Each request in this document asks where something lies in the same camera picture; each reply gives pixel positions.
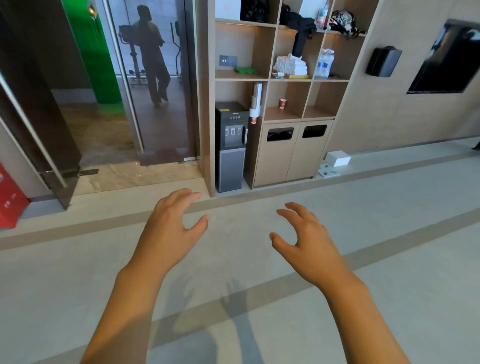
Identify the glass door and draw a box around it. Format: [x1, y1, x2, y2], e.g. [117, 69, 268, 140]
[95, 0, 198, 167]

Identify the person's left hand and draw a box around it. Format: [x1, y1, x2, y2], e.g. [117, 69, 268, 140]
[129, 188, 209, 279]

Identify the black hanging garment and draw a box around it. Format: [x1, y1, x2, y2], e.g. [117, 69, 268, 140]
[280, 2, 317, 59]

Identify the black bag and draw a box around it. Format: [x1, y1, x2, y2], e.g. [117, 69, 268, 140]
[240, 0, 269, 24]

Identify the person's right hand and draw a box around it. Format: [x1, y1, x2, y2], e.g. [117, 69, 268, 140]
[269, 202, 359, 290]

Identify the wooden shelf unit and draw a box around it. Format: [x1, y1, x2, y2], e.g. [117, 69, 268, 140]
[195, 0, 380, 198]

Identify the white box with pink mark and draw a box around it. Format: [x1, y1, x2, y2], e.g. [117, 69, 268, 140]
[215, 0, 241, 22]

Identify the black wall screen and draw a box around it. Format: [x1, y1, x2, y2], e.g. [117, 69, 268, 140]
[406, 19, 480, 94]

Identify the stack of white towels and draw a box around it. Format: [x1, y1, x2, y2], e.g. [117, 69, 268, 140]
[272, 53, 309, 76]

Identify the black white headset with cables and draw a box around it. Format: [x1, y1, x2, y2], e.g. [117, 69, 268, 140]
[328, 10, 367, 38]

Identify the person's right forearm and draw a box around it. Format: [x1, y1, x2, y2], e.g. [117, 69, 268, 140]
[310, 271, 412, 364]

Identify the black water dispenser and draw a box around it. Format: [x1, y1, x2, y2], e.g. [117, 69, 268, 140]
[214, 101, 250, 194]

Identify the black wall box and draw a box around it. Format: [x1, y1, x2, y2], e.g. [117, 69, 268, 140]
[365, 46, 403, 78]

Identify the red box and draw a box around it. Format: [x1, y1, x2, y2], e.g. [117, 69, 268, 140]
[0, 162, 31, 229]

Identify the dark brown door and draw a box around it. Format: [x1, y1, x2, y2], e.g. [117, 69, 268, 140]
[0, 0, 83, 211]

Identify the person's left forearm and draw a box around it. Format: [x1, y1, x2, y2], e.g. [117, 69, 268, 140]
[80, 259, 181, 364]

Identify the wall cup dispenser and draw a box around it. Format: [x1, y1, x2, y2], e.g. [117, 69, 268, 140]
[249, 82, 263, 118]

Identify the clear bottle with red label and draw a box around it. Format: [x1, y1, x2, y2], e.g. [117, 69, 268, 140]
[316, 0, 331, 31]

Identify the pack of water bottles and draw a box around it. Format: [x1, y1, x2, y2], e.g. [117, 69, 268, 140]
[314, 48, 335, 79]

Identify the metal door floor bracket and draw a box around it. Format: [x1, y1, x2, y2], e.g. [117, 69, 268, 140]
[45, 168, 100, 178]

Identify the white exercise machine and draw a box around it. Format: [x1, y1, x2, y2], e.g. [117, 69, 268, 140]
[118, 22, 148, 87]

